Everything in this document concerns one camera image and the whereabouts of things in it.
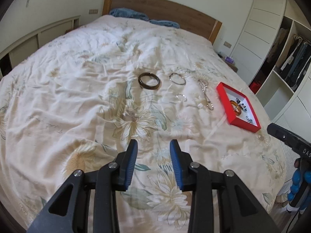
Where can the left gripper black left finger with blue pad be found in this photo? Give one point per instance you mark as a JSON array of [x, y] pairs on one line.
[[68, 208]]

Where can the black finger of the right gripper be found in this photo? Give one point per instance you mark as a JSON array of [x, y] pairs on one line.
[[286, 136]]

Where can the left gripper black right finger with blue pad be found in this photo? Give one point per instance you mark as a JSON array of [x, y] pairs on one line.
[[239, 209]]

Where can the amber orange bangle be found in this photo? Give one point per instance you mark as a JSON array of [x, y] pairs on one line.
[[237, 107]]

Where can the red jewelry box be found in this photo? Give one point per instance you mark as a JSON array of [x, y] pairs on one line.
[[227, 93]]

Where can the twisted silver hoop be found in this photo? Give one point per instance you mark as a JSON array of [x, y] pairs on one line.
[[181, 97]]

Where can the dark brown bangle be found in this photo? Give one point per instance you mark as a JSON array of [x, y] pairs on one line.
[[146, 86]]

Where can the thin silver bangle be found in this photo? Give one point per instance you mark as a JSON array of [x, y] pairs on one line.
[[177, 79]]

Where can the red bag in closet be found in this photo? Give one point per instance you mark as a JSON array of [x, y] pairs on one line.
[[255, 86]]

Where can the open closet shelving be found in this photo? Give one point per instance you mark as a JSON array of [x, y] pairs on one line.
[[282, 84]]

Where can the hanging clothes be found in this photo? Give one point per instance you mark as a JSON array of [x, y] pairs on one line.
[[290, 57]]

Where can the wooden nightstand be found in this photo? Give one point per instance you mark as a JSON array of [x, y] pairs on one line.
[[231, 65]]

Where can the floral beige bed quilt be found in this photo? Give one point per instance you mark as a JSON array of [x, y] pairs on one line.
[[76, 102]]

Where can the purple tissue box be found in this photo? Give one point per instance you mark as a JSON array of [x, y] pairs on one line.
[[229, 60]]

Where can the white wardrobe door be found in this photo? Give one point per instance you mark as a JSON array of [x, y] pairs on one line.
[[257, 37]]

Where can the wooden headboard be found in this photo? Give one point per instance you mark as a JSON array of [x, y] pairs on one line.
[[189, 19]]

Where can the blue pillow right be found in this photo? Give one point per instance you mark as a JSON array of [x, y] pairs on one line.
[[165, 23]]

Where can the right wall switch plate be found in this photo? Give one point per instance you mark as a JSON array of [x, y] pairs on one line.
[[228, 45]]

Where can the wall switch plate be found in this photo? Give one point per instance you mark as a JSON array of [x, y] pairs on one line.
[[228, 45], [93, 11]]

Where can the low white wall cabinet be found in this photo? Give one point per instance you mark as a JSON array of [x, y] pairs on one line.
[[31, 42]]

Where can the left wall switch plate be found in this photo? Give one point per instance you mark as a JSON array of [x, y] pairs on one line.
[[93, 11]]

